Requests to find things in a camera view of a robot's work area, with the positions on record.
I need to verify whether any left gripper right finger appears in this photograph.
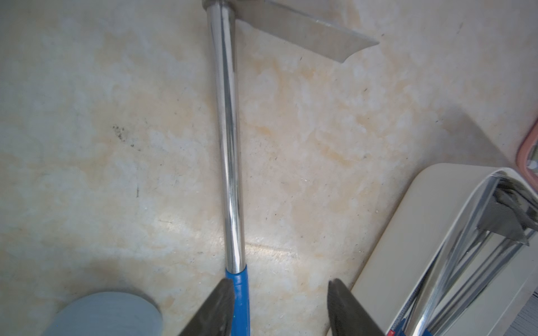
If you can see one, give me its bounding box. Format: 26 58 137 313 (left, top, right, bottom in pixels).
327 279 385 336

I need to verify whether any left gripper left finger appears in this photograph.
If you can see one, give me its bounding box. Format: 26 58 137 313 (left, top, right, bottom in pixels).
179 278 235 336

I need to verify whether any white rectangular storage tray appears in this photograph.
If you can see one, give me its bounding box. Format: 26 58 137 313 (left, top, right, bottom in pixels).
349 163 537 335

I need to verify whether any red handled hoe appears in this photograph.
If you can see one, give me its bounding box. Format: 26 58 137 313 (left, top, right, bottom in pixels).
389 176 537 335

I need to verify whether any light blue plastic cup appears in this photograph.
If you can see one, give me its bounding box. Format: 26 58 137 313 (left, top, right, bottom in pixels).
43 292 163 335

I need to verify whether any pink tray under cloth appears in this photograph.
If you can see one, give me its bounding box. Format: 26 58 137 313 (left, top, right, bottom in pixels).
516 122 537 191

